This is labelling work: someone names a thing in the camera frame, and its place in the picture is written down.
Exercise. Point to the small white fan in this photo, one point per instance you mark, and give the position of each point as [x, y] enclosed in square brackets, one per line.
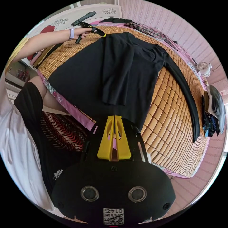
[204, 69]

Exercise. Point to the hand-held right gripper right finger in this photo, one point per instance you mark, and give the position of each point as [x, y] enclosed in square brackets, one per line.
[123, 149]

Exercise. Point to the pile of clothes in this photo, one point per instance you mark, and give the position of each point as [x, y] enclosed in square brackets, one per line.
[214, 106]

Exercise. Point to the black dress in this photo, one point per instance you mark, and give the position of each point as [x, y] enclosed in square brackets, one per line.
[85, 74]

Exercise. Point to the dark floral garment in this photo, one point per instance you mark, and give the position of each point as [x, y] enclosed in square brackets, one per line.
[151, 31]

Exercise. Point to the bed with woven mat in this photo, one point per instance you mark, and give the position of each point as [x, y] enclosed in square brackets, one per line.
[169, 124]

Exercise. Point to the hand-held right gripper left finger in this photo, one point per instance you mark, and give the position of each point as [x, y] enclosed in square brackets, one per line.
[104, 147]

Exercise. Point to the person's body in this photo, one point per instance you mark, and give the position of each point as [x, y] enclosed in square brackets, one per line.
[17, 142]

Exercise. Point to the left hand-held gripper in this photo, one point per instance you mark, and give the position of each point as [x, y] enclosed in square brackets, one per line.
[97, 30]

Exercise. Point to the black garment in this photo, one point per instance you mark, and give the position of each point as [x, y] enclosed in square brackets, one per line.
[114, 20]

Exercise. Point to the person's left hand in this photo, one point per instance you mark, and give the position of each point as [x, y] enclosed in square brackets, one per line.
[80, 34]

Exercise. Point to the red black striped rug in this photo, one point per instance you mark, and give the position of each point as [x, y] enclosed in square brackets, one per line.
[62, 130]

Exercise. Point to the person's left forearm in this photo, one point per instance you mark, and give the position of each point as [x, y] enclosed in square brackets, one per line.
[44, 41]

